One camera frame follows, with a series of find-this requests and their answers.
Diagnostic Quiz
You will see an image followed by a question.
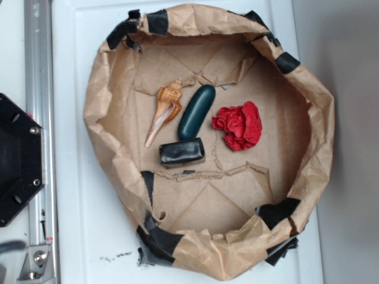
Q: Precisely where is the orange spiral seashell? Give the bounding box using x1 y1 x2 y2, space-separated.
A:
144 79 182 148

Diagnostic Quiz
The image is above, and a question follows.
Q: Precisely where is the aluminium extrusion rail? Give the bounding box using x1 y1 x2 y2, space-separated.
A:
24 1 60 283

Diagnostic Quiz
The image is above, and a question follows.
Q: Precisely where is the brown paper bag bin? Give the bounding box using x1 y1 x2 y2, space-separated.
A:
83 4 335 280

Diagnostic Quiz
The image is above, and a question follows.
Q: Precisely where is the dark green oblong object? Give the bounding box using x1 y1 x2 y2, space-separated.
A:
178 85 216 141

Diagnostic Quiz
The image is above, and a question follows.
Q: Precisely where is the black taped block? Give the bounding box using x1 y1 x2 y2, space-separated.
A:
159 138 205 167

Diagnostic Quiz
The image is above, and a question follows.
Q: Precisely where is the metal corner bracket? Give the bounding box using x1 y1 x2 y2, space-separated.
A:
17 244 54 283

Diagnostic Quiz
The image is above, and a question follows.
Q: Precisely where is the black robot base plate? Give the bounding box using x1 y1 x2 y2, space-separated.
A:
0 93 44 228

